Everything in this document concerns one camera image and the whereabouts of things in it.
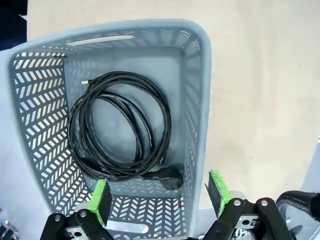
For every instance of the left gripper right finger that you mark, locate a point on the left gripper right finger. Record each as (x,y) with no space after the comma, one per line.
(220,192)

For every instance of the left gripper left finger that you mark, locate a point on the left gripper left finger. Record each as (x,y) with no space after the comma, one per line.
(100,200)

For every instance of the grey-blue perforated plastic basket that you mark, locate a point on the grey-blue perforated plastic basket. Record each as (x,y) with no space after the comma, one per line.
(37,125)

